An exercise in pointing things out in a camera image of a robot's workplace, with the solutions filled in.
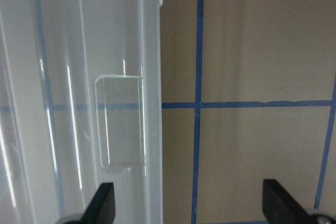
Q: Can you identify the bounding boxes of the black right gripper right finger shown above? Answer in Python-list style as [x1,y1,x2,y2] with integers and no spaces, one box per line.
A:
[262,179,318,224]

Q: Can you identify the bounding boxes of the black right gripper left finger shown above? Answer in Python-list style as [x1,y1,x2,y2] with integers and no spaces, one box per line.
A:
[79,183,116,224]

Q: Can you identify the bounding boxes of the clear plastic box lid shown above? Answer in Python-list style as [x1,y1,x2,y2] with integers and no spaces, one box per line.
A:
[1,0,163,223]

